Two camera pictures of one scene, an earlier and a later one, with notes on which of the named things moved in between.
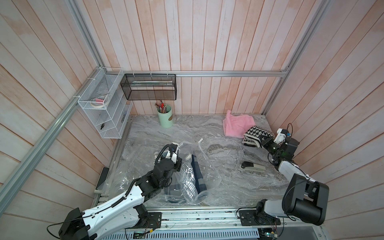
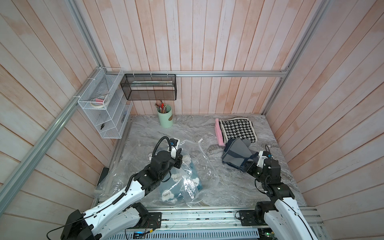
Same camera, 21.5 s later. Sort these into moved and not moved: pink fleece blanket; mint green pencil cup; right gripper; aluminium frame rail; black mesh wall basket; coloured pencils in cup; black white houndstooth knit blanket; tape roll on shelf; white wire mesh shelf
Moved: pink fleece blanket; right gripper; black white houndstooth knit blanket
Not moved: aluminium frame rail; coloured pencils in cup; tape roll on shelf; black mesh wall basket; mint green pencil cup; white wire mesh shelf
